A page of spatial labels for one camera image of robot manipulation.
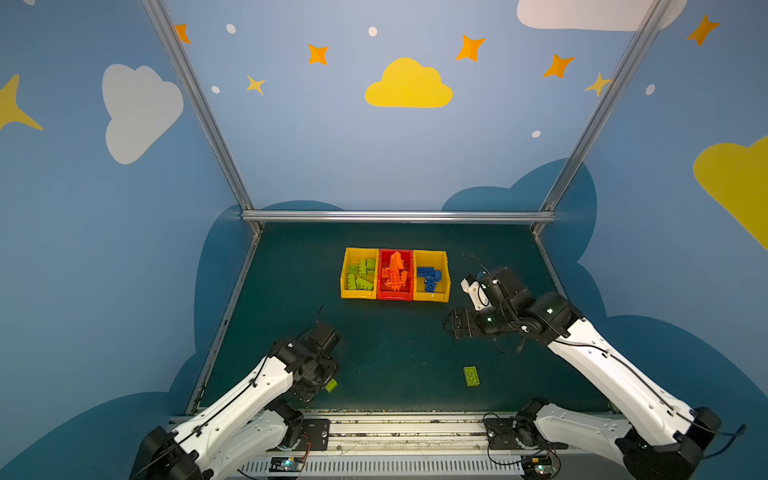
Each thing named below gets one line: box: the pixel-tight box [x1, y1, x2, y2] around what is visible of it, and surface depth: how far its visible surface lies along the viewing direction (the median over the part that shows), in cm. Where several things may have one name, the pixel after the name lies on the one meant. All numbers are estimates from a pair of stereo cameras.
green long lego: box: [355, 277, 374, 291], surface depth 103 cm
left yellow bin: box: [340, 247, 379, 299], surface depth 103 cm
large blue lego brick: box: [418, 267, 442, 282], surface depth 108 cm
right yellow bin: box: [412, 250, 451, 303], surface depth 103 cm
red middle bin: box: [377, 249, 413, 301], surface depth 102 cm
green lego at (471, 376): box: [463, 366, 480, 387], surface depth 85 cm
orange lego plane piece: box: [382, 251, 408, 292], surface depth 103 cm
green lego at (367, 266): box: [358, 258, 376, 274], surface depth 107 cm
